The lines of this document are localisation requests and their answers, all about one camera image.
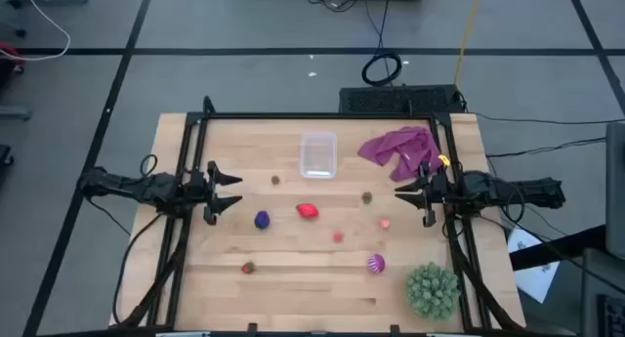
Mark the black metal table frame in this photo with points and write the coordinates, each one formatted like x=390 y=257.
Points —
x=317 y=115

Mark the small yellow tag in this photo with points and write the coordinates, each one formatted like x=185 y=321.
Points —
x=443 y=159

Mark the dark blue bumpy fruit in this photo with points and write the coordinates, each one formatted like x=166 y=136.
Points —
x=262 y=220

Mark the reddish pink peach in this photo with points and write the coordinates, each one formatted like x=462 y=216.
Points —
x=338 y=237

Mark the red object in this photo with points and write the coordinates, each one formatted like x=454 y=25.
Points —
x=7 y=51

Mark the black desk bar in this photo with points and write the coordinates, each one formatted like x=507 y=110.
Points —
x=556 y=249

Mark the dark grey desk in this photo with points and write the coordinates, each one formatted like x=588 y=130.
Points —
x=603 y=288

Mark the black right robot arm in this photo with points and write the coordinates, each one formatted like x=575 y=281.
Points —
x=527 y=193

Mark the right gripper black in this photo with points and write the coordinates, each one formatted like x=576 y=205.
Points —
x=439 y=190

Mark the small strawberry green leaves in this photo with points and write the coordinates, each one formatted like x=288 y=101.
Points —
x=366 y=197

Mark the grey cabinet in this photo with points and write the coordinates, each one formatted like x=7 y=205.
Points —
x=616 y=190

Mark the purple white striped vegetable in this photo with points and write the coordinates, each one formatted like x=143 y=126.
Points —
x=376 y=263

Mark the brown red piece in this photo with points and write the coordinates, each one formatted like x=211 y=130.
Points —
x=248 y=267

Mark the small brown round fruit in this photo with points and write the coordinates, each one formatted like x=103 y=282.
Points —
x=275 y=180

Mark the black mesh computer case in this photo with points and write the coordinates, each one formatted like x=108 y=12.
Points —
x=390 y=100

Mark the white printed paper sheet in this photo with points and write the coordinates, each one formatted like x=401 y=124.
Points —
x=534 y=278

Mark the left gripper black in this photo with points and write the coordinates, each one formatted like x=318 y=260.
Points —
x=197 y=190

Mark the green succulent plant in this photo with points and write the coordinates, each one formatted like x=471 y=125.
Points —
x=432 y=291

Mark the purple cloth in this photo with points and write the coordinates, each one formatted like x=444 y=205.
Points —
x=405 y=149

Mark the large red fruit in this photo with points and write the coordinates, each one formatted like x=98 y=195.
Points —
x=307 y=211

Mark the black keyboard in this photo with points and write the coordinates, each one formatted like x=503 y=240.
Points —
x=612 y=317

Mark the clear plastic tupperware container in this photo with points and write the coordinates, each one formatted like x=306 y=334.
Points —
x=318 y=154

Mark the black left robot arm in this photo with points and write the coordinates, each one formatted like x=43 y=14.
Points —
x=122 y=185

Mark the pale pink peach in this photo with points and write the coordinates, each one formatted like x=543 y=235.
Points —
x=385 y=223

